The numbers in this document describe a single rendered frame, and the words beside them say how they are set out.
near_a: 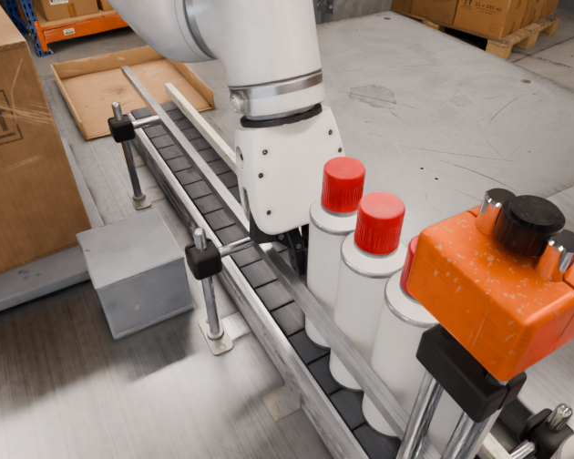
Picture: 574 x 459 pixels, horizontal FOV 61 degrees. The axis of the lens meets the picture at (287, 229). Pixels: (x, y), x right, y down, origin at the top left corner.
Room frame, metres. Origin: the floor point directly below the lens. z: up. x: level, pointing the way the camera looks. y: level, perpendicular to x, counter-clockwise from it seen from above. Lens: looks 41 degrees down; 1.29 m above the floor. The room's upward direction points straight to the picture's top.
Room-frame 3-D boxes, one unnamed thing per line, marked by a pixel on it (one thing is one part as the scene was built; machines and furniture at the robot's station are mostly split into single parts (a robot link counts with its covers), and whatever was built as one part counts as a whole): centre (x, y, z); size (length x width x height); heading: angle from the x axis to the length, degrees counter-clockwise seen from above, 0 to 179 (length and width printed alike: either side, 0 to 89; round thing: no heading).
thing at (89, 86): (0.97, 0.33, 0.85); 0.30 x 0.26 x 0.04; 30
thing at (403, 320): (0.22, -0.09, 0.98); 0.05 x 0.05 x 0.20
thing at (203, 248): (0.36, 0.07, 0.91); 0.07 x 0.03 x 0.16; 120
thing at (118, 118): (0.62, 0.21, 0.91); 0.07 x 0.03 x 0.16; 120
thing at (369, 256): (0.27, -0.07, 0.98); 0.05 x 0.05 x 0.20
